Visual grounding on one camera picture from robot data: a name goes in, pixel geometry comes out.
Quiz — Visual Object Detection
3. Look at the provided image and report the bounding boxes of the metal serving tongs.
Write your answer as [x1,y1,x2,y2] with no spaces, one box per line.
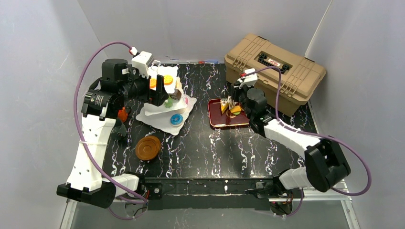
[227,96,236,108]

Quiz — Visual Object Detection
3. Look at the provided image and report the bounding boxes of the green swirl roll cake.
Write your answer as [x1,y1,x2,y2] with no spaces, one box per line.
[164,96,173,108]

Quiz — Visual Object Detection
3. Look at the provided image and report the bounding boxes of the white triangle cake slice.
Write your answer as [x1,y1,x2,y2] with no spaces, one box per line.
[220,98,228,104]

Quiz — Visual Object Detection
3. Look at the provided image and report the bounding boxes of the yellow decorated cake slice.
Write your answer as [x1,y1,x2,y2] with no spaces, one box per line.
[220,104,229,114]

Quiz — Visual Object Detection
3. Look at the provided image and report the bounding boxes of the chocolate swirl roll cake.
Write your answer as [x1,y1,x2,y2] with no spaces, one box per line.
[170,88,183,101]

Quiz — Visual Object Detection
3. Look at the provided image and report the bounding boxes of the white three-tier cake stand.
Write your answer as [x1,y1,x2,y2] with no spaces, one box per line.
[136,61,197,135]

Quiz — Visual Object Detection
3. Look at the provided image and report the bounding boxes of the white coconut ball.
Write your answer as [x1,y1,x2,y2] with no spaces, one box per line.
[176,107,187,114]

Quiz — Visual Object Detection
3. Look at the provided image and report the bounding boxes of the blue sprinkled donut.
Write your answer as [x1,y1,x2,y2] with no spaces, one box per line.
[170,114,184,127]

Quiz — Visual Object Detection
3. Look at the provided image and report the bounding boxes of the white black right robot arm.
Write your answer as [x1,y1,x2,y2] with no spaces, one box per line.
[231,83,351,192]

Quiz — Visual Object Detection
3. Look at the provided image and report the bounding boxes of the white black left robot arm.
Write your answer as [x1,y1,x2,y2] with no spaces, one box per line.
[56,59,169,208]

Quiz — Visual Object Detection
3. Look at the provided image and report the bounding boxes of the chocolate sprinkled donut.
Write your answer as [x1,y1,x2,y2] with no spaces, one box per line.
[226,110,237,118]

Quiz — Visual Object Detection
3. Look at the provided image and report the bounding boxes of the orange plastic cup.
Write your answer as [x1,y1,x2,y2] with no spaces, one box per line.
[117,107,131,123]

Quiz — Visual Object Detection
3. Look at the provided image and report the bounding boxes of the red dessert tray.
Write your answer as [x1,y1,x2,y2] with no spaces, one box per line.
[208,99,249,128]

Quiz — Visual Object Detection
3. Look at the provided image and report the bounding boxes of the red blue screwdriver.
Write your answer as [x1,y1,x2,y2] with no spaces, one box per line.
[198,60,219,64]

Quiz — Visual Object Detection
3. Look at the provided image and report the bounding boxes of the dark green cup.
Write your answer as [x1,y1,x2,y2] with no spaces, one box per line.
[110,119,127,141]

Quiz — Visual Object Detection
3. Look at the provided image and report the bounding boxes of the brown round wooden lid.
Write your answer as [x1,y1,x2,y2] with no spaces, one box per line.
[135,135,161,161]

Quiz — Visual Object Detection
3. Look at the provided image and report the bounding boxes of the tan plastic toolbox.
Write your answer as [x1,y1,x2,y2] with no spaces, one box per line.
[224,33,326,116]

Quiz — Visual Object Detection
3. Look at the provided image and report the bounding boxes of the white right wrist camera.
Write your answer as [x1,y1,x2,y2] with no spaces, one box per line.
[237,68,258,89]

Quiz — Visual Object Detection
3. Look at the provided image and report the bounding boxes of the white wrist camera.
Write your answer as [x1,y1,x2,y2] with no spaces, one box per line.
[237,68,258,89]
[129,47,155,78]

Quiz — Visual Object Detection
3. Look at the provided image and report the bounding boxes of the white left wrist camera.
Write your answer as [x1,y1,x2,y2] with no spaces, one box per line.
[129,47,155,78]

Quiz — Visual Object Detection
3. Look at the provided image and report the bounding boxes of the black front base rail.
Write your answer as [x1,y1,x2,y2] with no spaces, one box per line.
[139,178,286,210]

